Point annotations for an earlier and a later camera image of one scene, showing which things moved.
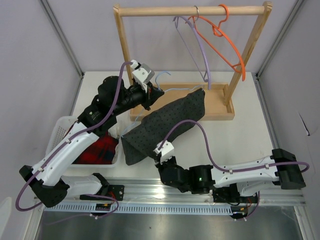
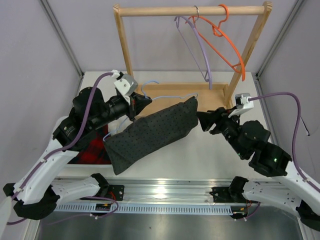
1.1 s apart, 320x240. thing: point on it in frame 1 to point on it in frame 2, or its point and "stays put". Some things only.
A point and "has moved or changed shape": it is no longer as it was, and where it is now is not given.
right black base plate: [232, 195] stays put
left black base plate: [115, 191] stays put
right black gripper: [160, 166] to [207, 118]
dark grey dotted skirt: [139, 144] has moved or changed shape
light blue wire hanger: [161, 89] to [103, 139]
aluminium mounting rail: [152, 196] stays put
